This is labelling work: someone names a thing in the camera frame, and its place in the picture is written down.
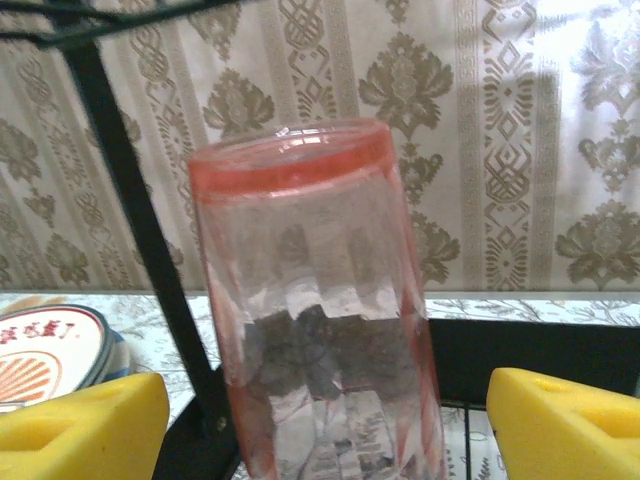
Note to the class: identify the floral tablecloth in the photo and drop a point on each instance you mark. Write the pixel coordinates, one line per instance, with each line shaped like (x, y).
(525, 310)

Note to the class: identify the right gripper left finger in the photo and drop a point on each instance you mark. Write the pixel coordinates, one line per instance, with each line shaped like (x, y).
(75, 435)

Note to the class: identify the white plate orange sunburst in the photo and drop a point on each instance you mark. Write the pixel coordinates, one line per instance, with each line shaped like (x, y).
(40, 350)

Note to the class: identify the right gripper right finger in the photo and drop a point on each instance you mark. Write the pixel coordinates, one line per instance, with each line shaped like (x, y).
(565, 435)

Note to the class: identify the pink transparent tumbler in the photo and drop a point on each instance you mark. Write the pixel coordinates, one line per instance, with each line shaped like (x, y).
(320, 250)

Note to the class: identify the plate with dark green rim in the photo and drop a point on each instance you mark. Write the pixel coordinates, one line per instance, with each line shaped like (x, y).
(103, 345)

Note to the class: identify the blue white striped plate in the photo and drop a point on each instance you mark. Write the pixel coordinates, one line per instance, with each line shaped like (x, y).
(120, 350)

